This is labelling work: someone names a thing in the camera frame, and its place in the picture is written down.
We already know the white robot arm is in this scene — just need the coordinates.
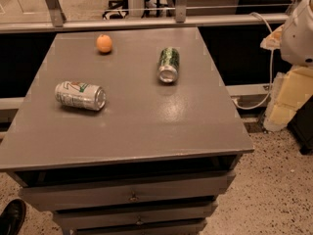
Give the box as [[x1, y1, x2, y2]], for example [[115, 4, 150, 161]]
[[260, 0, 313, 67]]

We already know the green soda can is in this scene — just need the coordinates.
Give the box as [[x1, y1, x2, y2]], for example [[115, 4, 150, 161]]
[[157, 47, 180, 83]]

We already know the silver 7up can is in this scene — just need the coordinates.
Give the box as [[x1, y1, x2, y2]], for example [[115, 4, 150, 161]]
[[55, 81, 107, 111]]

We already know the grey drawer cabinet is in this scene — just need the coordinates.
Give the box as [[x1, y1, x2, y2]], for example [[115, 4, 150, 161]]
[[0, 28, 253, 235]]

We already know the orange fruit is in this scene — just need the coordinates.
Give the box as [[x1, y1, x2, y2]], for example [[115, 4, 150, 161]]
[[96, 34, 112, 53]]

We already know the black office chair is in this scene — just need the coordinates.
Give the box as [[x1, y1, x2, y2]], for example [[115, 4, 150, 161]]
[[102, 0, 129, 20]]

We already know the grey metal railing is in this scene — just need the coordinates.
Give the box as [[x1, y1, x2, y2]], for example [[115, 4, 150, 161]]
[[0, 0, 300, 33]]

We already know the yellow foam block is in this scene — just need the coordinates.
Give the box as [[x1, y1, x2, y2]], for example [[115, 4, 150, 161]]
[[263, 66, 313, 131]]

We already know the black shoe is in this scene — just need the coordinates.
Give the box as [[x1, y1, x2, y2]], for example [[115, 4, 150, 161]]
[[0, 199, 26, 235]]

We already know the white cable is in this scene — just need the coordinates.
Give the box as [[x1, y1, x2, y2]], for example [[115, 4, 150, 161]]
[[232, 12, 276, 111]]

